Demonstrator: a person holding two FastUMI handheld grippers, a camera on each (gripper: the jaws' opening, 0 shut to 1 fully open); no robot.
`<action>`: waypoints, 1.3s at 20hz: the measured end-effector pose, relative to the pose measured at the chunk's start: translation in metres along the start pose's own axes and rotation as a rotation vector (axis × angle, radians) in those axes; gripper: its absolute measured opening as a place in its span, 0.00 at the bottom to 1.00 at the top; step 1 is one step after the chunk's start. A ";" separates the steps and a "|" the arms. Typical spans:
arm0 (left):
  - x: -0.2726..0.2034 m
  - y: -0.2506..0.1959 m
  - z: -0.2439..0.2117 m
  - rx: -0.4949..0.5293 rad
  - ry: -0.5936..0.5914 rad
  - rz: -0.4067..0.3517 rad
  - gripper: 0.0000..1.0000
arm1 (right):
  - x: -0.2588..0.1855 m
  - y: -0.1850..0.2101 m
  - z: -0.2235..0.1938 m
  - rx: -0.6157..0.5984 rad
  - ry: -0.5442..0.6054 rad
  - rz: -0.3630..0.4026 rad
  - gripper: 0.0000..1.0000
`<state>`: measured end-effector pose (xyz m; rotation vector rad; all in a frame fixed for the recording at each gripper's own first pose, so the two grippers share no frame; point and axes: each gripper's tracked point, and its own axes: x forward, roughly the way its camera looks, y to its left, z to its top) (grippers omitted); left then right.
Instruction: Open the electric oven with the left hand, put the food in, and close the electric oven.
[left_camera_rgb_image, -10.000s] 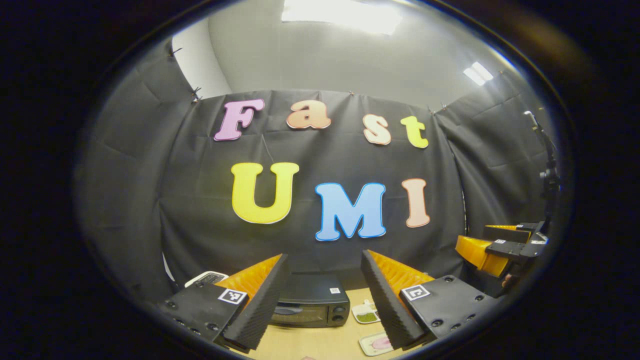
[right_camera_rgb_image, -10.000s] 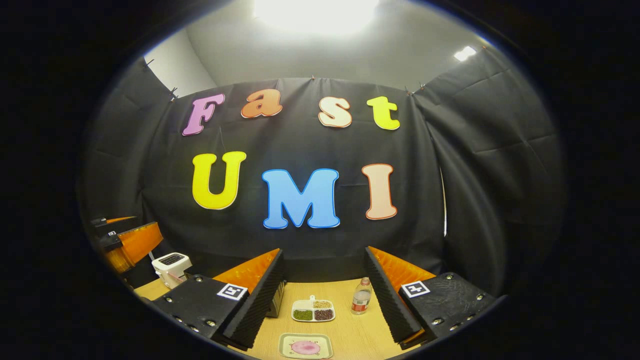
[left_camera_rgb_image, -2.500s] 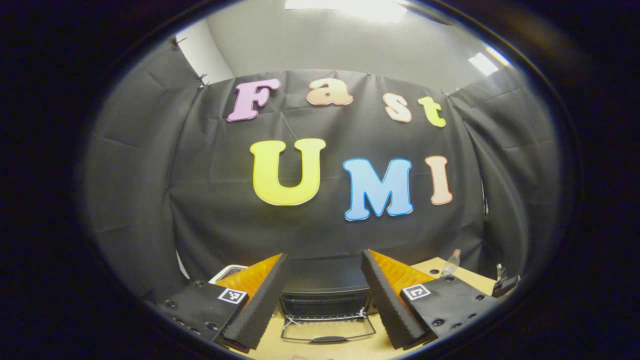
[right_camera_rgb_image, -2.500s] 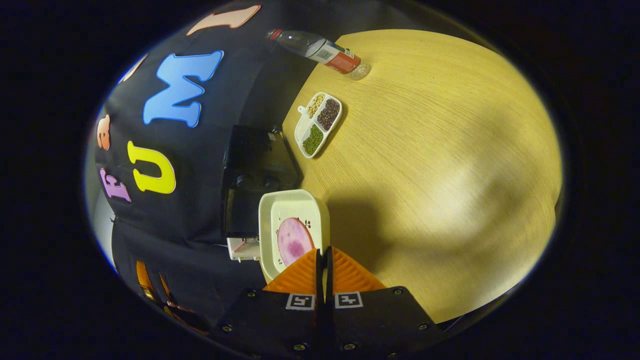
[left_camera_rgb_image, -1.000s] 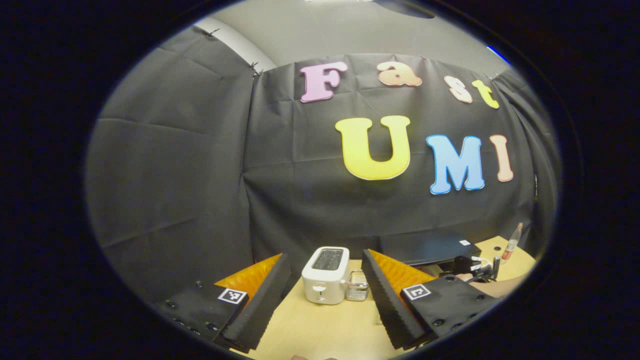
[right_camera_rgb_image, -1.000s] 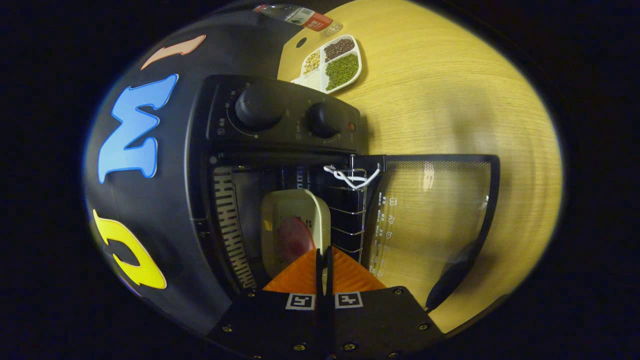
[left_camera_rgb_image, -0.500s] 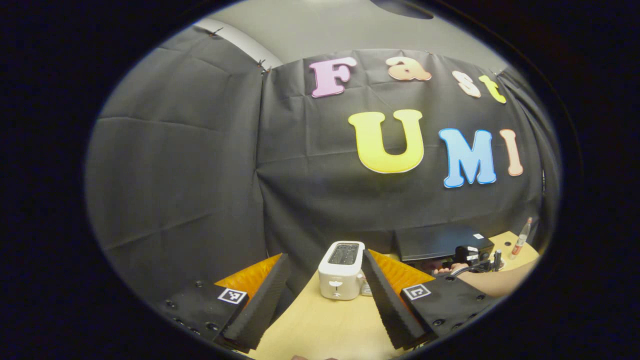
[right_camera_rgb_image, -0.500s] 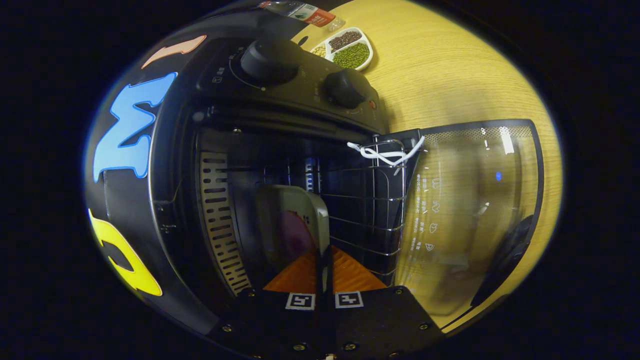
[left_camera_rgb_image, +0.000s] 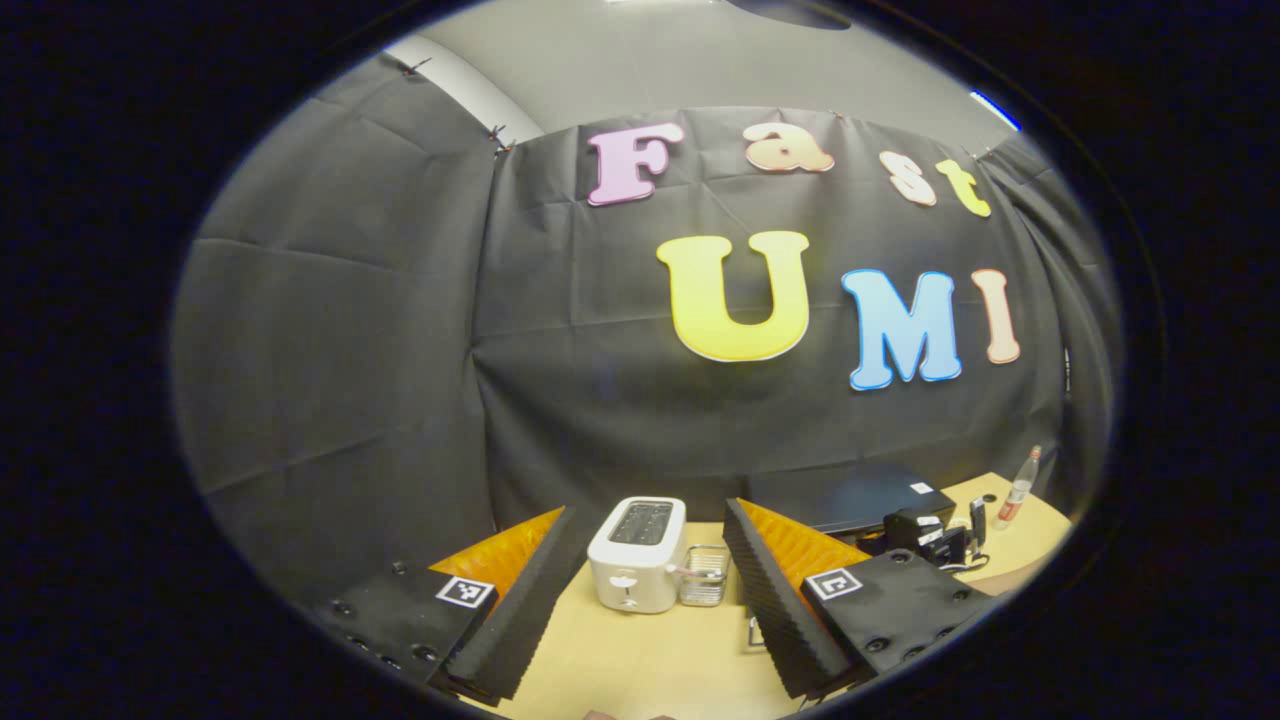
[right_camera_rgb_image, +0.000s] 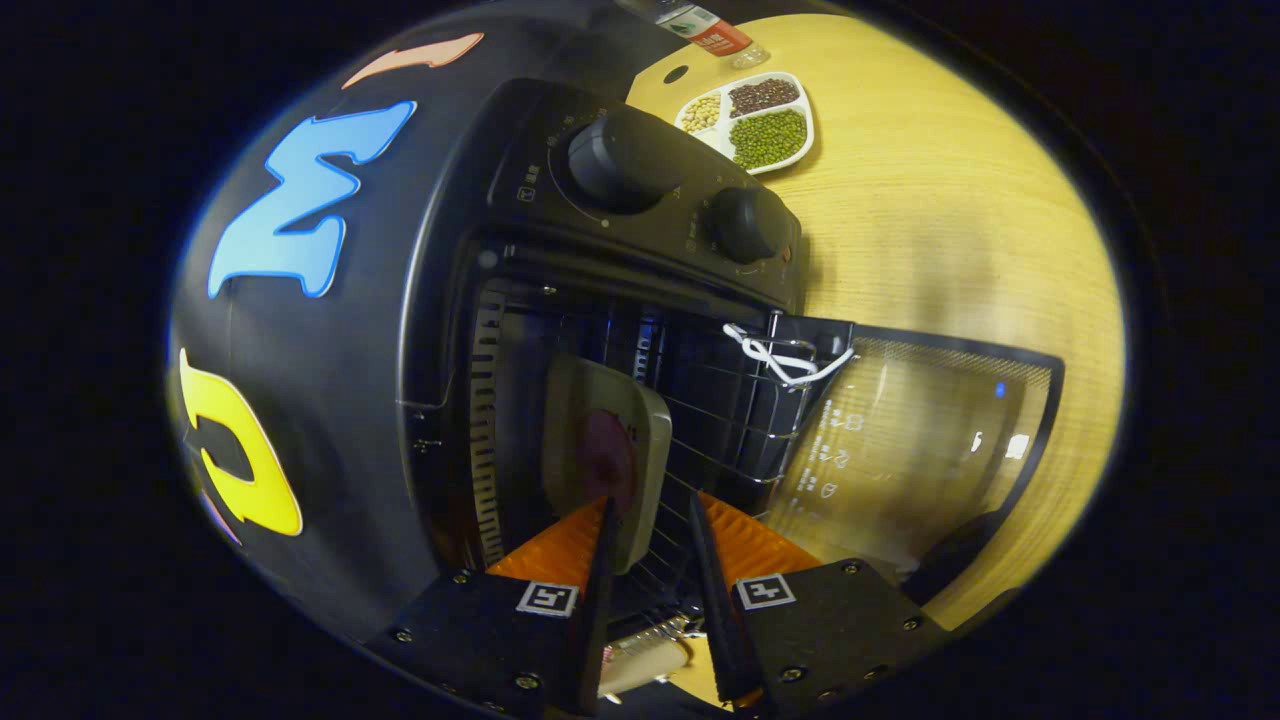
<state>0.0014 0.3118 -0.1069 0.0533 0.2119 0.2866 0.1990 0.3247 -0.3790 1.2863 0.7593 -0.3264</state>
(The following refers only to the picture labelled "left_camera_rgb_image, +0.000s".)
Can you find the white toaster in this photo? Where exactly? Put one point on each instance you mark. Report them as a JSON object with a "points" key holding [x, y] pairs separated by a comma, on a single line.
{"points": [[635, 570]]}

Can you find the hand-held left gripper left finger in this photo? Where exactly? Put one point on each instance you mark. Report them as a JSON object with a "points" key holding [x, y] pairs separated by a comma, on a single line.
{"points": [[525, 610]]}

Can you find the clear plastic water bottle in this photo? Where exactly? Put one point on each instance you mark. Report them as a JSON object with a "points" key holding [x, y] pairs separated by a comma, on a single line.
{"points": [[1018, 495]]}

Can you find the clear drinking glass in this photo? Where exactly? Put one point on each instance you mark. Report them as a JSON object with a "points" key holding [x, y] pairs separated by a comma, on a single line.
{"points": [[705, 585]]}

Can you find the black backdrop cloth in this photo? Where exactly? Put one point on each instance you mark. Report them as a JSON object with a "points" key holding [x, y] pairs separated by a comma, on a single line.
{"points": [[350, 350]]}

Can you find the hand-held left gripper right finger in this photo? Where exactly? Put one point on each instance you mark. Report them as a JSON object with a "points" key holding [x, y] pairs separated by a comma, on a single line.
{"points": [[775, 610]]}

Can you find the black electric oven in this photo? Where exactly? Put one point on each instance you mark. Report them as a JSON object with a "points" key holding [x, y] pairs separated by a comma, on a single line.
{"points": [[840, 495]]}

